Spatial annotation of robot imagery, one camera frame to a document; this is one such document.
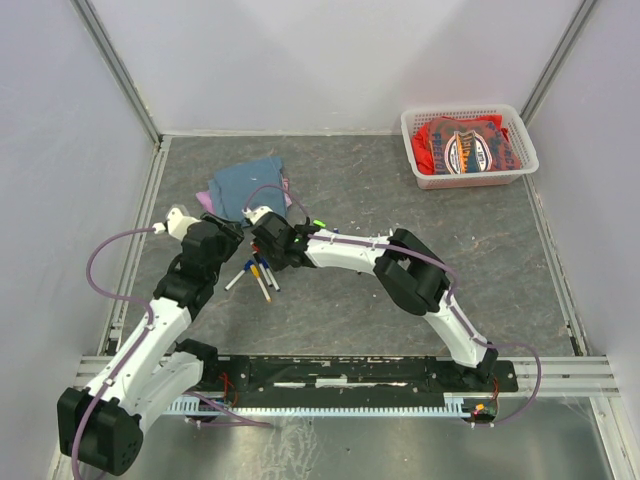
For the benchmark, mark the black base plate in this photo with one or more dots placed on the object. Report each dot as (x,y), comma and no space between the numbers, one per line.
(244,374)

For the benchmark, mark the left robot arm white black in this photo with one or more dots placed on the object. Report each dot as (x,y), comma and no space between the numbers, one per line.
(103,424)

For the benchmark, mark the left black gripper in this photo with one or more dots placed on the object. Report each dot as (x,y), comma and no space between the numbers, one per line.
(230,233)

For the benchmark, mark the tilted blue cap marker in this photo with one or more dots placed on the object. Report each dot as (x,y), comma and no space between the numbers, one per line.
(237,277)

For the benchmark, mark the yellow cap marker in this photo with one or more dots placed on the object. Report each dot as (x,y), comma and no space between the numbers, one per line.
(255,272)

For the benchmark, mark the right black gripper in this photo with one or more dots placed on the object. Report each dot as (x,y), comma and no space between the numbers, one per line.
(277,266)

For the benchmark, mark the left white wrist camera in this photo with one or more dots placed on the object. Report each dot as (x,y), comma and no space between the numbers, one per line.
(176,223)

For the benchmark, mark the white plastic basket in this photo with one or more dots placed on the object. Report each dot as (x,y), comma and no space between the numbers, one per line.
(412,120)

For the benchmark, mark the pink cloth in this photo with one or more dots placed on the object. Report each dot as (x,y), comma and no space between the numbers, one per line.
(205,200)

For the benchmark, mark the red printed cloth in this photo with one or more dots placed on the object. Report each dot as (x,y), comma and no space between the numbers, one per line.
(448,146)

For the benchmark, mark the blue cloth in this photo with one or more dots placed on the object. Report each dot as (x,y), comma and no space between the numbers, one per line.
(268,168)

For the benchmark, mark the aluminium rail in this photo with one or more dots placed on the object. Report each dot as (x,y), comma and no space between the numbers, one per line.
(566,377)

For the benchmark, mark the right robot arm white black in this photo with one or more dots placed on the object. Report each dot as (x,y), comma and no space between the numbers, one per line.
(415,279)

